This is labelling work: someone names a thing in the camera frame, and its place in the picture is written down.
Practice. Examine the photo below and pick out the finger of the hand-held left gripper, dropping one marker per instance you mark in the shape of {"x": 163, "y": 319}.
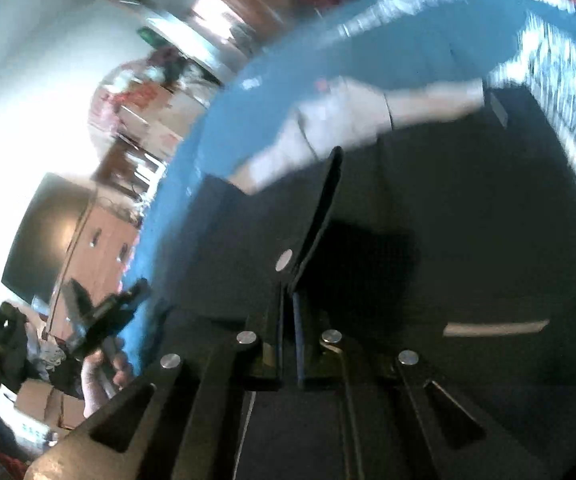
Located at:
{"x": 135, "y": 292}

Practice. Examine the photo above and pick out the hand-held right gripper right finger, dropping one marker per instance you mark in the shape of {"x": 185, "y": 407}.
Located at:
{"x": 298, "y": 340}

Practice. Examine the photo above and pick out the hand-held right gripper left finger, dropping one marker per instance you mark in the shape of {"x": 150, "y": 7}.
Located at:
{"x": 279, "y": 340}

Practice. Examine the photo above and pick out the dark garment with white lining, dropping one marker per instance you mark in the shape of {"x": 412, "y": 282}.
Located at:
{"x": 467, "y": 210}

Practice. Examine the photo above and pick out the person's left hand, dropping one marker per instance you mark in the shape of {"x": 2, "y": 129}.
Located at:
{"x": 103, "y": 375}

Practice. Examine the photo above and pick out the plain cardboard box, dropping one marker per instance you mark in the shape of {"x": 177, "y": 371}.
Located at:
{"x": 43, "y": 402}

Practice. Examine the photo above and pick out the black flat screen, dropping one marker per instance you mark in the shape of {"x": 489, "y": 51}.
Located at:
{"x": 43, "y": 232}

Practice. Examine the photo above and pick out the red printed cardboard box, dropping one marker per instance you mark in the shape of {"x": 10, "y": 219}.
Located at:
{"x": 135, "y": 102}

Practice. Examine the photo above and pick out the blue printed blanket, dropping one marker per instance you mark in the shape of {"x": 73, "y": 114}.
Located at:
{"x": 278, "y": 60}

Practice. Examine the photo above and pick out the metal door frame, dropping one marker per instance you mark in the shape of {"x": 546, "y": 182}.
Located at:
{"x": 188, "y": 25}

